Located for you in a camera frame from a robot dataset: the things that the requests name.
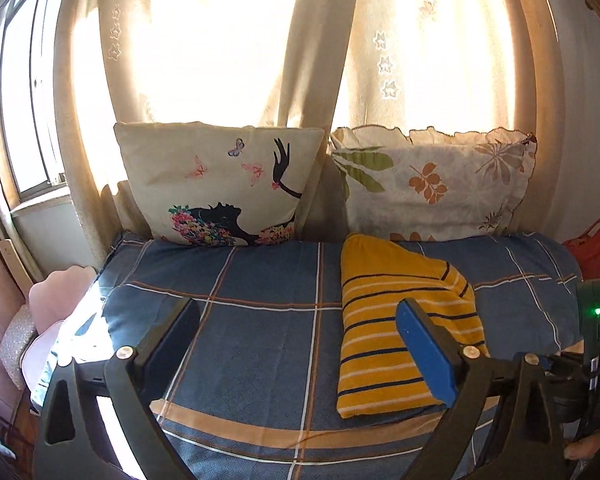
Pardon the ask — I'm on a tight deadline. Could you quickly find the white leaf print pillow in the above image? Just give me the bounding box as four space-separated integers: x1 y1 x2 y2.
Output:
328 125 538 243

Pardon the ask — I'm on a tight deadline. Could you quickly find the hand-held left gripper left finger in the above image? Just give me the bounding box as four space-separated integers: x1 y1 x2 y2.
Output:
32 296 202 480

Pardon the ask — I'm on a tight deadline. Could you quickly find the beige curtain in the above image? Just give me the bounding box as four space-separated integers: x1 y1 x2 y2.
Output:
54 0 363 261
330 0 561 233

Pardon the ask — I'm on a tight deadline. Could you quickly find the speckled chair seat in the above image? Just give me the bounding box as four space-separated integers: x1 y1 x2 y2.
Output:
0 305 37 392

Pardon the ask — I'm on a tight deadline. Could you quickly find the person's right forearm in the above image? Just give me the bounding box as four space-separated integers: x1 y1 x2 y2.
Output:
564 432 600 462

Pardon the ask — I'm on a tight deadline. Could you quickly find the red bag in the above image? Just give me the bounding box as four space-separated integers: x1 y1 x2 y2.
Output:
561 204 600 282

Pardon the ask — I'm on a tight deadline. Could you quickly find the yellow striped sweater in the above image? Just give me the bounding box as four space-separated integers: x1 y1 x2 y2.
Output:
336 232 491 420

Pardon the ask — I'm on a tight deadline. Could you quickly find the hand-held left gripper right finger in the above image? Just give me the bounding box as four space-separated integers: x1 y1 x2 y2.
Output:
395 297 567 480

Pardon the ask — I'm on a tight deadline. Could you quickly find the blue checked bed sheet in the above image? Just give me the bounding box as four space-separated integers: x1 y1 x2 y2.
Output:
30 230 586 480

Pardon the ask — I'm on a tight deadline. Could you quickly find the window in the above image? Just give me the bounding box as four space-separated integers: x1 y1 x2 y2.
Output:
0 0 76 211

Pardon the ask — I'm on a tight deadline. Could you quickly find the pink cushion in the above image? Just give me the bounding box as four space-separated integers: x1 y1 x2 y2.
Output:
22 265 100 391

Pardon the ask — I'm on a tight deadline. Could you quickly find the cream pillow with figure print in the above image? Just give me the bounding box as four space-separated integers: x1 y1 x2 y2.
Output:
113 121 327 248

